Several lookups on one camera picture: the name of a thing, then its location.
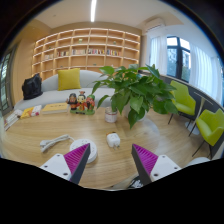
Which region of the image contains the white and red box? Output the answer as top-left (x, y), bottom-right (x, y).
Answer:
top-left (30, 104), bottom-right (43, 117)

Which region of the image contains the small yellow book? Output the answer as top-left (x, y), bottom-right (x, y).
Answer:
top-left (19, 107), bottom-right (34, 120)

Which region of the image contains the white charger with gold rim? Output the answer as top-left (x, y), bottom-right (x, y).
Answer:
top-left (105, 131), bottom-right (122, 149)

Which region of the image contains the wooden shelf unit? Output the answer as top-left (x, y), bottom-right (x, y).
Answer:
top-left (31, 28), bottom-right (142, 81)

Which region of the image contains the yellow cushion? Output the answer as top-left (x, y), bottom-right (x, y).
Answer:
top-left (57, 67), bottom-right (82, 92)

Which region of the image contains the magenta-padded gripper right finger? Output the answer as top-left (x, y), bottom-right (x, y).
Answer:
top-left (130, 143), bottom-right (183, 187)

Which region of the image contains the round white power strip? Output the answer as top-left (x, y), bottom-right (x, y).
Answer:
top-left (69, 138), bottom-right (99, 165)

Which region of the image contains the small white jar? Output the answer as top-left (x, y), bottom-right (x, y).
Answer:
top-left (104, 106), bottom-right (119, 124)

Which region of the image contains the white curtain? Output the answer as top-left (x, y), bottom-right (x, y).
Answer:
top-left (148, 34), bottom-right (169, 76)
top-left (189, 43), bottom-right (224, 104)

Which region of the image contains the glass door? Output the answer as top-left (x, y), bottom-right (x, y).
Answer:
top-left (0, 49), bottom-right (18, 116)

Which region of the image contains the dark-framed window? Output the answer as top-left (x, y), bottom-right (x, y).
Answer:
top-left (165, 35), bottom-right (192, 84)

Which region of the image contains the white air conditioner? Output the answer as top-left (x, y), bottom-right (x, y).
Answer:
top-left (143, 17), bottom-right (167, 33)

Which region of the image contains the grey curved sofa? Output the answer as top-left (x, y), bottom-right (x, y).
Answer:
top-left (13, 69), bottom-right (118, 111)

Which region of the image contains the green potted plant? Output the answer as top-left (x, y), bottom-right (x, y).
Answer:
top-left (91, 63), bottom-right (179, 130)

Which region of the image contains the large yellow book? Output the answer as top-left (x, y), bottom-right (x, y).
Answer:
top-left (41, 102), bottom-right (70, 115)

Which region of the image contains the colourful figurine trio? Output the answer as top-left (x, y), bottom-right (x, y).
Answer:
top-left (65, 90), bottom-right (97, 116)

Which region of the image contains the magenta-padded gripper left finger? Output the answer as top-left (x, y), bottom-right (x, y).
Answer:
top-left (39, 142), bottom-right (92, 186)

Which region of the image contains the long ceiling light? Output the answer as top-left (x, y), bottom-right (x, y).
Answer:
top-left (90, 0), bottom-right (98, 23)

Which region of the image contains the black bag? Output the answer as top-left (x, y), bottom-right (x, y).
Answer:
top-left (21, 73), bottom-right (44, 101)

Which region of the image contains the green chair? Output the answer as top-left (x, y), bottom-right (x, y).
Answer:
top-left (188, 108), bottom-right (224, 159)
top-left (167, 79), bottom-right (198, 126)

